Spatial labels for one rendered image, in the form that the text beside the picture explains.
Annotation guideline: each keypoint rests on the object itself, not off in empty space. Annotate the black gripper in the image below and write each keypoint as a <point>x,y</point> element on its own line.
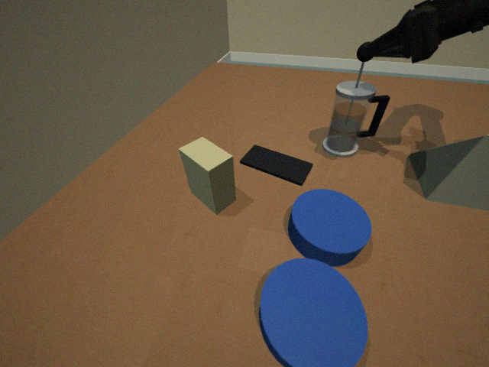
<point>421,30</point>

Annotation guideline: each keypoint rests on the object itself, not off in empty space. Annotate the glass french press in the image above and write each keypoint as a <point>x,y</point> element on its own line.
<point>352,102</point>

